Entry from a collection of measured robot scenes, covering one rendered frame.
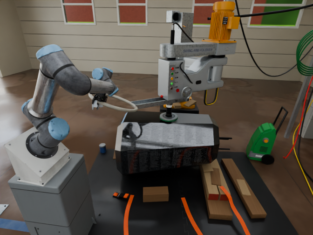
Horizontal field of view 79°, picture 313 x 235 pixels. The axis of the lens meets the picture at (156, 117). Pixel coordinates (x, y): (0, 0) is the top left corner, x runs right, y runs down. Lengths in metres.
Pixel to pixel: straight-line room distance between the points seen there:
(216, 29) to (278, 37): 6.49
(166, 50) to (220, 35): 0.69
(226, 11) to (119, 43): 6.51
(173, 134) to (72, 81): 1.49
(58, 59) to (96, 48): 7.92
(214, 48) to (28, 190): 2.16
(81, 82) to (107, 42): 7.71
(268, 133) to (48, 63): 2.86
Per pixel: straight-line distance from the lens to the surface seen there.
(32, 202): 1.84
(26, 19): 10.41
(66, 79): 0.98
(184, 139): 2.22
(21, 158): 1.59
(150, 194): 2.36
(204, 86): 2.36
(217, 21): 2.41
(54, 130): 1.44
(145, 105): 2.00
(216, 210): 2.37
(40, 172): 1.59
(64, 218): 1.82
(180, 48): 2.01
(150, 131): 2.22
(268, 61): 8.82
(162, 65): 2.07
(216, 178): 2.56
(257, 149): 3.29
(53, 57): 1.01
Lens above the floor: 1.88
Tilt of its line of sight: 26 degrees down
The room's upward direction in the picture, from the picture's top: 1 degrees clockwise
